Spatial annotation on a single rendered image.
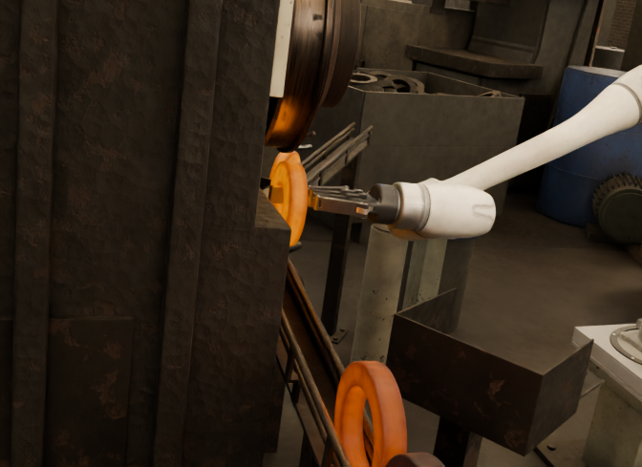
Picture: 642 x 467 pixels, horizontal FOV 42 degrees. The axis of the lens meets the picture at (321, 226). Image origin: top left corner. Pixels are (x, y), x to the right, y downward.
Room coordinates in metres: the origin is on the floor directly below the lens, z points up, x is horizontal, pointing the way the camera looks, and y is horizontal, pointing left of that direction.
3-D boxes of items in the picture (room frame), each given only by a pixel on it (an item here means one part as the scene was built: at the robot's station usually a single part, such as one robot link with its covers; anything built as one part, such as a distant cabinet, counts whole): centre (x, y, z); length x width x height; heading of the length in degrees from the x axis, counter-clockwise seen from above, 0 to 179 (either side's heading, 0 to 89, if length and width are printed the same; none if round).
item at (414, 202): (1.52, -0.15, 0.83); 0.09 x 0.06 x 0.09; 19
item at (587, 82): (4.96, -1.59, 0.45); 0.59 x 0.59 x 0.89
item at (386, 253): (2.43, -0.21, 0.26); 0.12 x 0.12 x 0.52
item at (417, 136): (4.37, -0.31, 0.39); 1.03 x 0.83 x 0.77; 124
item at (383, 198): (1.50, -0.08, 0.84); 0.09 x 0.08 x 0.07; 109
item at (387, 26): (6.11, -0.31, 0.55); 1.10 x 0.53 x 1.10; 39
